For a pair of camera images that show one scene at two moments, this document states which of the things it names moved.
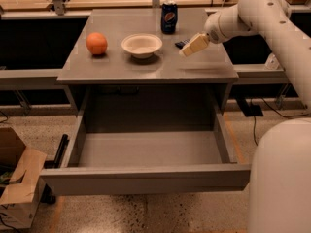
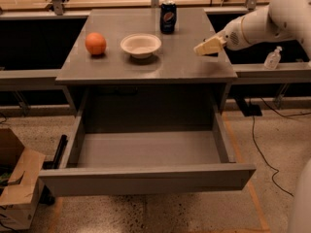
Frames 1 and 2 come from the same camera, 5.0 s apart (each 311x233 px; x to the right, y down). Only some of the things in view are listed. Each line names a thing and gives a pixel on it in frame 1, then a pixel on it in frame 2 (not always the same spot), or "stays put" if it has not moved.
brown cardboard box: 20,171 stays put
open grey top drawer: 149,142 stays put
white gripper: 216,30 → 232,36
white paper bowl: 142,46 stays put
